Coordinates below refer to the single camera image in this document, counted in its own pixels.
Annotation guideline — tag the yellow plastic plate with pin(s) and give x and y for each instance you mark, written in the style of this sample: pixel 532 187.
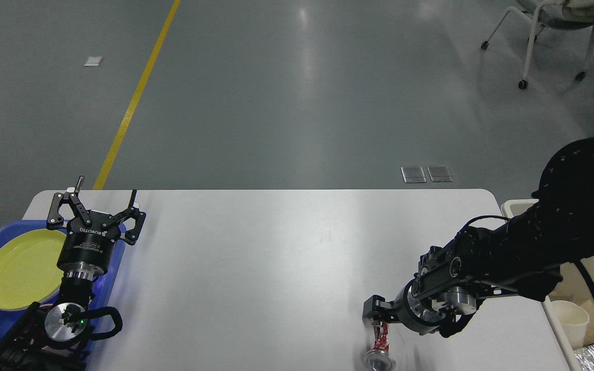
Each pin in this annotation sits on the yellow plastic plate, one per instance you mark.
pixel 28 270

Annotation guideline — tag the crushed red can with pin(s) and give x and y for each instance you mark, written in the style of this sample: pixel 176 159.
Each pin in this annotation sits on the crushed red can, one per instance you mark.
pixel 378 357

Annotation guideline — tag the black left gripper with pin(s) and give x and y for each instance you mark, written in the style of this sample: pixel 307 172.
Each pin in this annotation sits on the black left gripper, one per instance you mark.
pixel 91 247

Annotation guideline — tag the right floor socket plate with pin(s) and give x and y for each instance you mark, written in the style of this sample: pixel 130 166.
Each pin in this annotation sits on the right floor socket plate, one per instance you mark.
pixel 440 173

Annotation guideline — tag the floor socket plate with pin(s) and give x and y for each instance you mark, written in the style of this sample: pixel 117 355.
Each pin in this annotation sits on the floor socket plate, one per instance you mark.
pixel 413 174
pixel 440 173

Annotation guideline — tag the left floor socket plate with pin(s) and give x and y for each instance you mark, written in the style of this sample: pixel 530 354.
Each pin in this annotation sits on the left floor socket plate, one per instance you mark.
pixel 413 174

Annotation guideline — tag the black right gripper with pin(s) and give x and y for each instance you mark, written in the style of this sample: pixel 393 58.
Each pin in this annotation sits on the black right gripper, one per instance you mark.
pixel 406 309

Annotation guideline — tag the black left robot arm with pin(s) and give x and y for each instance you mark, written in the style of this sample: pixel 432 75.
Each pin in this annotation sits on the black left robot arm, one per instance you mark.
pixel 57 336

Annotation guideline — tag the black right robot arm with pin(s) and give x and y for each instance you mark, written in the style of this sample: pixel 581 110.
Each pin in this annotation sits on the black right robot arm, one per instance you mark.
pixel 520 258

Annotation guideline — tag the beige plastic bin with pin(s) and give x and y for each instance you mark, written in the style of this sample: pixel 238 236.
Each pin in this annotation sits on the beige plastic bin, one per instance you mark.
pixel 572 288

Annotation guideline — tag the crushed white paper cup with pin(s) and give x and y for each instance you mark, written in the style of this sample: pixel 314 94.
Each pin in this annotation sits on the crushed white paper cup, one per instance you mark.
pixel 574 320

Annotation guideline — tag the white office chair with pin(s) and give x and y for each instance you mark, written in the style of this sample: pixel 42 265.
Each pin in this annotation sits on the white office chair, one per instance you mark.
pixel 557 15

